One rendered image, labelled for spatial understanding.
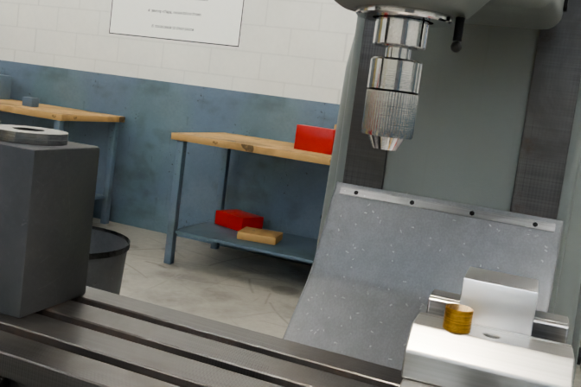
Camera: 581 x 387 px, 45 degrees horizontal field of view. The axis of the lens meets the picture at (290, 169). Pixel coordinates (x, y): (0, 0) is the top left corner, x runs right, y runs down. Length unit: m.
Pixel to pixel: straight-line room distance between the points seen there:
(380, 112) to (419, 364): 0.21
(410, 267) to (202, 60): 4.67
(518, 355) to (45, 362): 0.43
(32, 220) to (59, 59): 5.57
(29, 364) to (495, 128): 0.65
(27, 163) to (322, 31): 4.46
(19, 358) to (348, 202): 0.51
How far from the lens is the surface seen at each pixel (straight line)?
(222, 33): 5.50
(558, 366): 0.58
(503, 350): 0.58
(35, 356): 0.74
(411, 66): 0.63
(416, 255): 0.99
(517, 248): 0.99
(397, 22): 0.63
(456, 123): 1.01
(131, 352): 0.76
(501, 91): 1.00
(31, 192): 0.80
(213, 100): 5.48
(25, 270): 0.82
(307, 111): 5.16
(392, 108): 0.62
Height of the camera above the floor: 1.23
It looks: 6 degrees down
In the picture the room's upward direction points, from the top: 7 degrees clockwise
